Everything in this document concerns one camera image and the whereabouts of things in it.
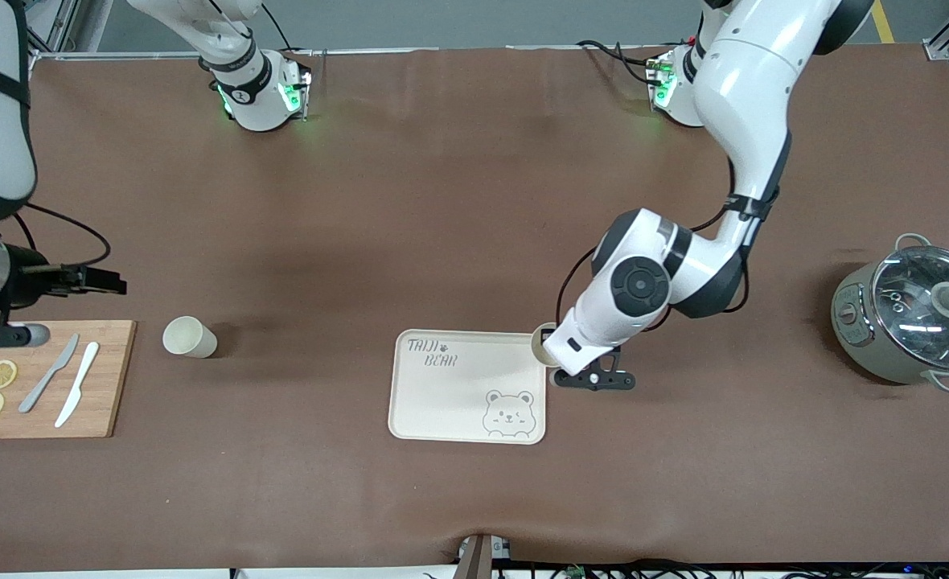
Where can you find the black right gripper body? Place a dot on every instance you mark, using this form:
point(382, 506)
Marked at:
point(30, 281)

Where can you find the white IKEA cup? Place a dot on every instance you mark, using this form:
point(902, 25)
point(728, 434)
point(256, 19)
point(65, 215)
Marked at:
point(536, 347)
point(189, 338)

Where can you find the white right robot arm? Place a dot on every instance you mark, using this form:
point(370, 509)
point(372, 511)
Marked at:
point(4, 145)

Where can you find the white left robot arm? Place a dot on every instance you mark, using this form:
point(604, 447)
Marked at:
point(752, 96)

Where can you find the cream bear print tray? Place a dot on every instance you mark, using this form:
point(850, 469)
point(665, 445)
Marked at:
point(442, 402)

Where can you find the wooden cutting board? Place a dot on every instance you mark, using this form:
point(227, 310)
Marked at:
point(112, 378)

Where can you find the white plastic knife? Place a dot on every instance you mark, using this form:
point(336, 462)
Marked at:
point(79, 382)

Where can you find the grey plastic knife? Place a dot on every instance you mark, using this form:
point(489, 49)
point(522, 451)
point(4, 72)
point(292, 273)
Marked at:
point(44, 382)

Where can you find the grey-green electric cooking pot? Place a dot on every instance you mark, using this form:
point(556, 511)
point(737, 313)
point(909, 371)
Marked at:
point(864, 346)

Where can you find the glass pot lid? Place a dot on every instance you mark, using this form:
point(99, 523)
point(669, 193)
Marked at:
point(917, 322)

